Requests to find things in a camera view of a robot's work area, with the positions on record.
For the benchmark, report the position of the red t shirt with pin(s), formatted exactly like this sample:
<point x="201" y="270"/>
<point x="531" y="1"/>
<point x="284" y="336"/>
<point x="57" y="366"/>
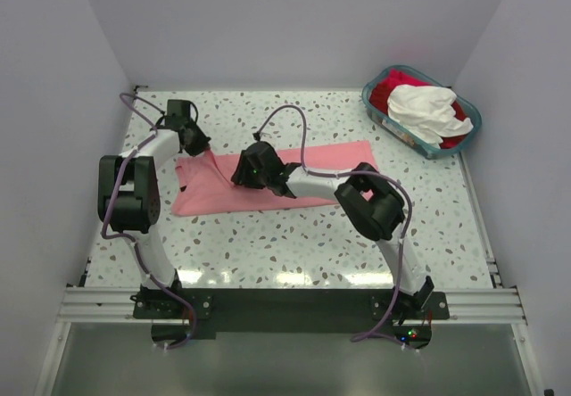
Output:
<point x="395" y="78"/>

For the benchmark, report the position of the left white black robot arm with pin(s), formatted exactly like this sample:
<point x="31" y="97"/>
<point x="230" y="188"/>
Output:
<point x="129" y="202"/>

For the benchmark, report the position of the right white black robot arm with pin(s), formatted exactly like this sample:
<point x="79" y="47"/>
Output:
<point x="378" y="209"/>

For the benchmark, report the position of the aluminium frame rail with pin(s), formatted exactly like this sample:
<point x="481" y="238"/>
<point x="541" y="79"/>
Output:
<point x="98" y="348"/>

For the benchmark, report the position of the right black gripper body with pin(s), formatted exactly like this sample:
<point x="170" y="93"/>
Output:
<point x="248" y="177"/>

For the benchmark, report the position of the white t shirt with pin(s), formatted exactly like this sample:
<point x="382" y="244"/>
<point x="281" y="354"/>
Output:
<point x="427" y="112"/>

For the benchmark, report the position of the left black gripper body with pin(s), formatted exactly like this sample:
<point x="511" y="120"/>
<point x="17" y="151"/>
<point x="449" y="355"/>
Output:
<point x="186" y="125"/>

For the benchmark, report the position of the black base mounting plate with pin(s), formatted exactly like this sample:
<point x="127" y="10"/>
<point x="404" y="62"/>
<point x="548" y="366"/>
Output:
<point x="203" y="314"/>

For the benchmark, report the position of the teal plastic basket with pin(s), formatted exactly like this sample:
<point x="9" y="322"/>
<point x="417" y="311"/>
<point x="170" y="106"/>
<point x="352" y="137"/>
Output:
<point x="403" y="134"/>

